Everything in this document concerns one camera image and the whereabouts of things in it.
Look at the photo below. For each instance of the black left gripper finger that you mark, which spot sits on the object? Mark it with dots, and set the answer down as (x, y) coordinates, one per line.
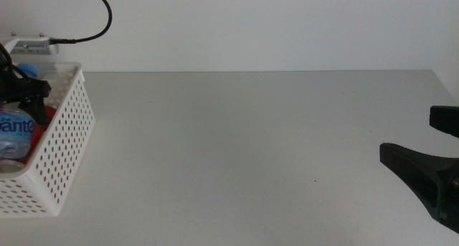
(36, 90)

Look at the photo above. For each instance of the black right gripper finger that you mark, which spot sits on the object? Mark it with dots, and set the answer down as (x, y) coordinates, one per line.
(419, 170)
(446, 120)

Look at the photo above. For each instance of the clear water bottle blue cap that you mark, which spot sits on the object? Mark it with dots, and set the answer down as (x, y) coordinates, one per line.
(14, 131)

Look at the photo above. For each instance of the red soda can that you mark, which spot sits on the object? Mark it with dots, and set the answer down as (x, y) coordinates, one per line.
(37, 138)

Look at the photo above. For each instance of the white perforated plastic basket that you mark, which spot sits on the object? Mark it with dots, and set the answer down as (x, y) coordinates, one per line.
(64, 138)

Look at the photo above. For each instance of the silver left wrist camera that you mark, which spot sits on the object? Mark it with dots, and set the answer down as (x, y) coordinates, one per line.
(34, 47)

